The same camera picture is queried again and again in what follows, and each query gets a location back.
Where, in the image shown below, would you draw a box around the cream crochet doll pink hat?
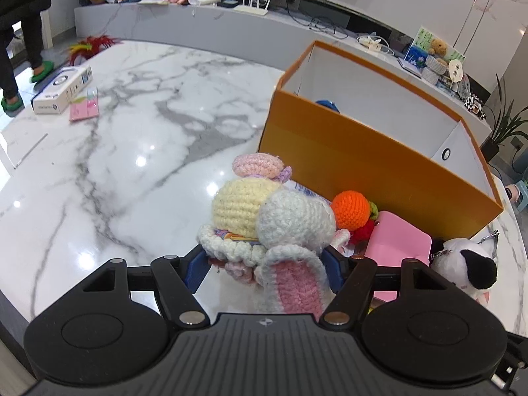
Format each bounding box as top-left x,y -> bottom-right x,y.
197,152 -> 292,285

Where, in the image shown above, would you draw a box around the white product box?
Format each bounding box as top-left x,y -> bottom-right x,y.
32,65 -> 93,115

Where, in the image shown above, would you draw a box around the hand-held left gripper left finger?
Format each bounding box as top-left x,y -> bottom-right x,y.
82,247 -> 214,329

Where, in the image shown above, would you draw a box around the white marble tv console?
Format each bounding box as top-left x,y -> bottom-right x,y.
74,0 -> 492,142

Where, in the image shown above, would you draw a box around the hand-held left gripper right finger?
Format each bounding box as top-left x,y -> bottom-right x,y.
318,247 -> 453,332

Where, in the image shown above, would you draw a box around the black white plush keychain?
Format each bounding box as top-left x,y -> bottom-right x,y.
429,231 -> 500,307

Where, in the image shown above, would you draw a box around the white notebook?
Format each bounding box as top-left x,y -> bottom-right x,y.
398,56 -> 426,79

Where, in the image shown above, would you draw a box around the orange crochet fruit toy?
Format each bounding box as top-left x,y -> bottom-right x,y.
330,190 -> 380,245

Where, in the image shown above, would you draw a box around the orange cardboard box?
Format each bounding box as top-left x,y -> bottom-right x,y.
258,40 -> 505,240

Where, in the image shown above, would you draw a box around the black cables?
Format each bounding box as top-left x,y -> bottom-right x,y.
288,7 -> 352,41

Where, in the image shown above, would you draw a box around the pink sticky note pad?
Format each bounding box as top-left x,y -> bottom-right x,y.
69,88 -> 101,123

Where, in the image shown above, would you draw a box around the cow print figurine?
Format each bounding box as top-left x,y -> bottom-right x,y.
464,94 -> 488,121

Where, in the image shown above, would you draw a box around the grey crochet basket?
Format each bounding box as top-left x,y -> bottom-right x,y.
422,55 -> 449,86

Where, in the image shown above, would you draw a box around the white power strip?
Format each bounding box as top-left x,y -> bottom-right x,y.
356,35 -> 395,55

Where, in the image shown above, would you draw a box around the green picture card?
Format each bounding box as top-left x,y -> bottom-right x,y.
406,26 -> 466,80

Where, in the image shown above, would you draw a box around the pink flat box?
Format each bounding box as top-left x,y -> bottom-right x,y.
365,210 -> 433,304

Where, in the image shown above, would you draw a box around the red yellow feather toy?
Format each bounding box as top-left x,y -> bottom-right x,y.
67,34 -> 123,57

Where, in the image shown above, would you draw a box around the potted green plant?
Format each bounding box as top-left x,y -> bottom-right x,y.
480,73 -> 528,164

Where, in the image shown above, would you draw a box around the clear plastic bag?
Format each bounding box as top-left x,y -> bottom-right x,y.
288,179 -> 332,206

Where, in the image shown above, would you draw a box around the brown teddy bear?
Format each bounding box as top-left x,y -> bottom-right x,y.
427,37 -> 450,57

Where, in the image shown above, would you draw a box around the white crochet bunny pink ears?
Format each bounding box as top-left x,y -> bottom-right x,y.
252,187 -> 351,315

